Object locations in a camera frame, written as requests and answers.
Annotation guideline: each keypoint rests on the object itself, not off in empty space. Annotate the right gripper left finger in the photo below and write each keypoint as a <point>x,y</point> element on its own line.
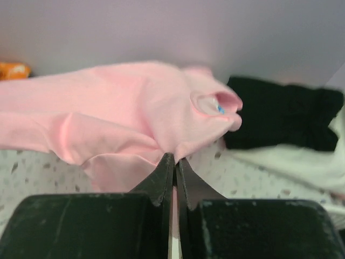
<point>135,224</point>

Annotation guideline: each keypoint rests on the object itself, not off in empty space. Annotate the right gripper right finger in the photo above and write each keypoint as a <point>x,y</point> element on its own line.
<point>212,226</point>

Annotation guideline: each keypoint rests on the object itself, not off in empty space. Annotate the pink t-shirt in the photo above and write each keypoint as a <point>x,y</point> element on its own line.
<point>117,121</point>

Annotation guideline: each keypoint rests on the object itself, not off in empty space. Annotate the black folded t-shirt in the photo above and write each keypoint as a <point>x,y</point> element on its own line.
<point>275,114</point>

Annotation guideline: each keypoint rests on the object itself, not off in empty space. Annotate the orange white folded t-shirt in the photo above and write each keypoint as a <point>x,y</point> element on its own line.
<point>14,71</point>

